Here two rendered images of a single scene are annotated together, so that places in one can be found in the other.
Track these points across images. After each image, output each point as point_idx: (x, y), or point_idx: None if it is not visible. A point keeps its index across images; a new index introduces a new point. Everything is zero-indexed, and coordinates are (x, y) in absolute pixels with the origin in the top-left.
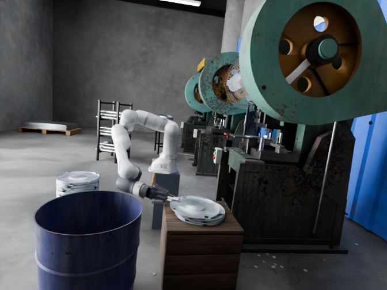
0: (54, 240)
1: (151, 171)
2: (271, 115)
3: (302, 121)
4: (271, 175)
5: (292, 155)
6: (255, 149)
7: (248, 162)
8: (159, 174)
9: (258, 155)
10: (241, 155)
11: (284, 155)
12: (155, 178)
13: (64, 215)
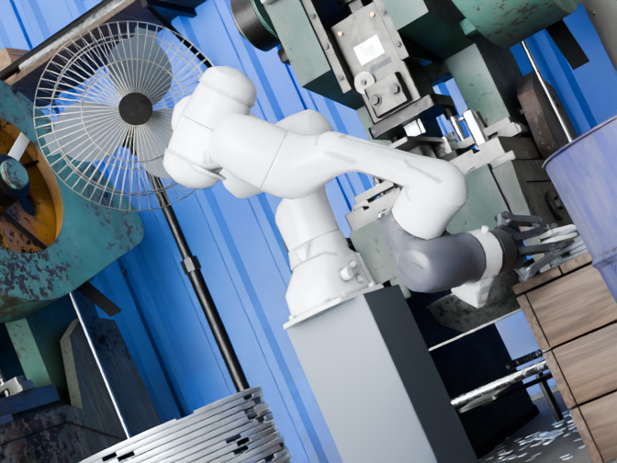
0: None
1: (345, 299)
2: (493, 17)
3: (559, 3)
4: (548, 186)
5: (526, 141)
6: (470, 152)
7: (517, 154)
8: (369, 297)
9: (498, 151)
10: None
11: (521, 141)
12: (371, 315)
13: (610, 207)
